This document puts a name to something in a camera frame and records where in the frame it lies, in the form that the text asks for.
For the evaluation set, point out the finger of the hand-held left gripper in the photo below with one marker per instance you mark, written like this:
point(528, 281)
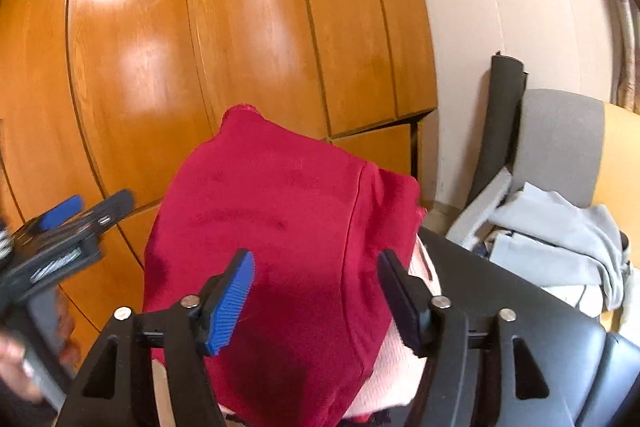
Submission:
point(107, 207)
point(62, 209)

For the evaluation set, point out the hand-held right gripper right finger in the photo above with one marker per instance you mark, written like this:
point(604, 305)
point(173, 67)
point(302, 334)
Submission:
point(400, 302)

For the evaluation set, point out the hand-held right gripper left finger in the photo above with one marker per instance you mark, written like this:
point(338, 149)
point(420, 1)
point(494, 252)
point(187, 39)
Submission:
point(232, 302)

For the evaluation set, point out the red garment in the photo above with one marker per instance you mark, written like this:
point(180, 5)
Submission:
point(280, 207)

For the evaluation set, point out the person's left hand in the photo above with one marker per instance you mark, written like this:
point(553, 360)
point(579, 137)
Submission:
point(17, 367)

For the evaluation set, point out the pink cloth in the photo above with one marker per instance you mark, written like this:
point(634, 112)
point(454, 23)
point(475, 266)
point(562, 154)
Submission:
point(400, 377)

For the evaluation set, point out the black leather chair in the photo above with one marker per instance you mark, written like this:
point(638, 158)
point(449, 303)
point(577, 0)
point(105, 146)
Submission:
point(540, 307)

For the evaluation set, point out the grey cloth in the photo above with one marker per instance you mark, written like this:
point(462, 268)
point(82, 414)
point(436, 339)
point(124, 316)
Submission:
point(555, 232)

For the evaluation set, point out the wooden wardrobe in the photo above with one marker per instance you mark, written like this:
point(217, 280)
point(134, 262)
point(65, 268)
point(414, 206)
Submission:
point(200, 32)

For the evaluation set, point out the black rolled mat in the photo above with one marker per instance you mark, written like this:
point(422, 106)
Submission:
point(500, 117)

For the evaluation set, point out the grey upholstered chair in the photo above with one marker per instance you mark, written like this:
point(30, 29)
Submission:
point(555, 142)

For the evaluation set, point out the yellow wooden desk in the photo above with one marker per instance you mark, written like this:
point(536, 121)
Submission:
point(622, 157)

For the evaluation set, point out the beige curtain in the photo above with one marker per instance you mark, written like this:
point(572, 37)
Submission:
point(625, 42)

